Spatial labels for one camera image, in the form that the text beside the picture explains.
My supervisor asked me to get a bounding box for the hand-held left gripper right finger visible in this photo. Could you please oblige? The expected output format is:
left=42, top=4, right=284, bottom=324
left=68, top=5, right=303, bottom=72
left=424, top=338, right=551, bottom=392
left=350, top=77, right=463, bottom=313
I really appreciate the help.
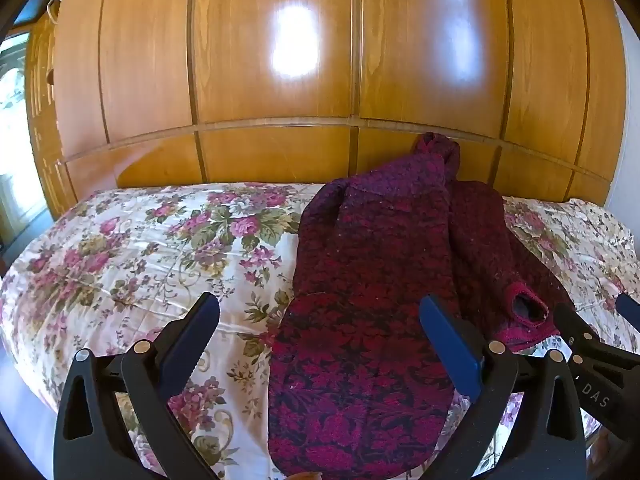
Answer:
left=419, top=295, right=587, bottom=480

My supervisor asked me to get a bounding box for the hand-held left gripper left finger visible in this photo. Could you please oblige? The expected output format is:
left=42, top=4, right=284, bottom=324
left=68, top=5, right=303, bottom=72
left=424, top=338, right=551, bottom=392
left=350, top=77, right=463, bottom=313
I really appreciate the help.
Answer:
left=52, top=291, right=221, bottom=480

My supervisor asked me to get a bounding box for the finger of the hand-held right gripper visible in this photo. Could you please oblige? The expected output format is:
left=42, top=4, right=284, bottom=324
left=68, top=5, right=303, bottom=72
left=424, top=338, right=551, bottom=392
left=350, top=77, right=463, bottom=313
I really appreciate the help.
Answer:
left=615, top=292, right=640, bottom=317
left=553, top=304, right=603, bottom=361

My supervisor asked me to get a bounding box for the maroon floral knit sweater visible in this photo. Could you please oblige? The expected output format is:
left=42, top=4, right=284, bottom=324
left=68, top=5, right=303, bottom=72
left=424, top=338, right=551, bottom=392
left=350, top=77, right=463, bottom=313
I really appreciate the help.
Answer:
left=267, top=132, right=576, bottom=480

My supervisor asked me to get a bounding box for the floral bed cover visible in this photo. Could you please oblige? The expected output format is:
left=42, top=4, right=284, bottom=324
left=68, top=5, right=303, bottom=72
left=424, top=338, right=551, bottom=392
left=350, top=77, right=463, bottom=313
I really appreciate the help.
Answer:
left=0, top=182, right=640, bottom=480

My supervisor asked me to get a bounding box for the wooden slatted shutter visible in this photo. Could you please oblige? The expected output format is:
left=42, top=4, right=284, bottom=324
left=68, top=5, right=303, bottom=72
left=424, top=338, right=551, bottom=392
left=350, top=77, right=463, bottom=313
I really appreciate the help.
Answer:
left=24, top=10, right=78, bottom=223

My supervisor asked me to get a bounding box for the bright window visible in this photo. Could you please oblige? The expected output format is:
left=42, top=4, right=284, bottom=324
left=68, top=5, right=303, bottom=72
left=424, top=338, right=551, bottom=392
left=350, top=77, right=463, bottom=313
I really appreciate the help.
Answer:
left=0, top=32, right=53, bottom=253

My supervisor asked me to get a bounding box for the wooden wardrobe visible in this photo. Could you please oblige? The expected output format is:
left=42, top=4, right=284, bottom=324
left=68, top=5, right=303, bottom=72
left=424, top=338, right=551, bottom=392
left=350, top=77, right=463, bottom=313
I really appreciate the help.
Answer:
left=50, top=0, right=629, bottom=206

